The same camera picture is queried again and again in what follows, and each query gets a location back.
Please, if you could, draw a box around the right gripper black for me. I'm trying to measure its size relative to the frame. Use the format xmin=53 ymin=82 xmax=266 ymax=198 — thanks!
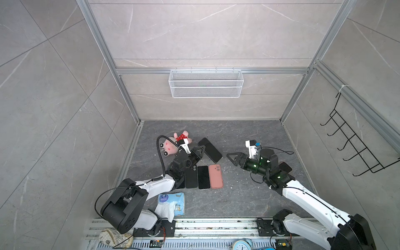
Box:
xmin=227 ymin=153 xmax=269 ymax=178

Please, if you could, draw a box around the black phone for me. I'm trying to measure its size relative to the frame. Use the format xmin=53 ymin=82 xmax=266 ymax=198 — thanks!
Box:
xmin=176 ymin=180 xmax=185 ymax=189
xmin=198 ymin=137 xmax=223 ymax=163

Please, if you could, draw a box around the black phone case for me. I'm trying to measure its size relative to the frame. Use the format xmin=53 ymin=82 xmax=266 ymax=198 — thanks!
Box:
xmin=185 ymin=165 xmax=198 ymax=189

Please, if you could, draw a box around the pink phone case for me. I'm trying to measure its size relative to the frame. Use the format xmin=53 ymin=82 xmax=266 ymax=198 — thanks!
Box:
xmin=208 ymin=165 xmax=224 ymax=189

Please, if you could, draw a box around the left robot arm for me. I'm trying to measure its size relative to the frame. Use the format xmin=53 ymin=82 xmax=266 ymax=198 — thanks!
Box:
xmin=96 ymin=146 xmax=206 ymax=234

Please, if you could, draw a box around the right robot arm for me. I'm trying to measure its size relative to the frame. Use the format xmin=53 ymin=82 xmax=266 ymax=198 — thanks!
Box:
xmin=227 ymin=149 xmax=377 ymax=250

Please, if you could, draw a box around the phone near right arm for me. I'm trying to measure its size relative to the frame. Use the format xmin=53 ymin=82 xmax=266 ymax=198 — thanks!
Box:
xmin=279 ymin=161 xmax=293 ymax=173

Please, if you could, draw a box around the pink pig plush toy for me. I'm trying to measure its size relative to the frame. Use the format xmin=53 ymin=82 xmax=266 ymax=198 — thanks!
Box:
xmin=159 ymin=130 xmax=192 ymax=156

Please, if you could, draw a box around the blue tissue pack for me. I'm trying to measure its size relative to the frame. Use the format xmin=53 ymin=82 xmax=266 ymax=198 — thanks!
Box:
xmin=155 ymin=192 xmax=185 ymax=223

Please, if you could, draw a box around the blue round clock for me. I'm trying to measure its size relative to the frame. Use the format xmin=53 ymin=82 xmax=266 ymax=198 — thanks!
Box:
xmin=231 ymin=239 xmax=253 ymax=250

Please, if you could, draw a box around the crumpled patterned cloth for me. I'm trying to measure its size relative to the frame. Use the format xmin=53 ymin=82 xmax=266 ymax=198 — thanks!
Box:
xmin=99 ymin=228 xmax=133 ymax=249

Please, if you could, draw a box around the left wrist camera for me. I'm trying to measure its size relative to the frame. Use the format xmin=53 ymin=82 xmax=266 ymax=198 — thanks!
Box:
xmin=177 ymin=138 xmax=191 ymax=155

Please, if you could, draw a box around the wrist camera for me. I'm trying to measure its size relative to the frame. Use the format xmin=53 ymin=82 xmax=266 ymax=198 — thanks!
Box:
xmin=245 ymin=140 xmax=261 ymax=159
xmin=177 ymin=138 xmax=191 ymax=155

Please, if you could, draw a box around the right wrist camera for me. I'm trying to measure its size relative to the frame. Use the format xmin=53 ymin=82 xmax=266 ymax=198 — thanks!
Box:
xmin=245 ymin=140 xmax=261 ymax=159

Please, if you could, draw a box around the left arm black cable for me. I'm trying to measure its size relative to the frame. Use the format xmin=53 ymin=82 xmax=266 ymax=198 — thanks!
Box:
xmin=156 ymin=135 xmax=180 ymax=179

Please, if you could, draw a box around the white wire basket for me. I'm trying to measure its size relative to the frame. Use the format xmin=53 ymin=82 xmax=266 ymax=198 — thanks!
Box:
xmin=168 ymin=69 xmax=244 ymax=99

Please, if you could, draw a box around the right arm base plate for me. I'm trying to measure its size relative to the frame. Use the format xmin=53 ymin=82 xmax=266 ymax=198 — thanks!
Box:
xmin=255 ymin=218 xmax=299 ymax=237

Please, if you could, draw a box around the aluminium mounting rail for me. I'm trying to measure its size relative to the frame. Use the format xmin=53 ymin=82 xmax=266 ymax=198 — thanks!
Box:
xmin=84 ymin=218 xmax=348 ymax=241

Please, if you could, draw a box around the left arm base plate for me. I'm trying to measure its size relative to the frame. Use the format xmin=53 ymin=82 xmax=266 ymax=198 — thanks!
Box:
xmin=133 ymin=220 xmax=176 ymax=237

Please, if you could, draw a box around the black wire hook rack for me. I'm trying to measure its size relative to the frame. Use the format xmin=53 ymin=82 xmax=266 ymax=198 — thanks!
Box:
xmin=320 ymin=93 xmax=400 ymax=177

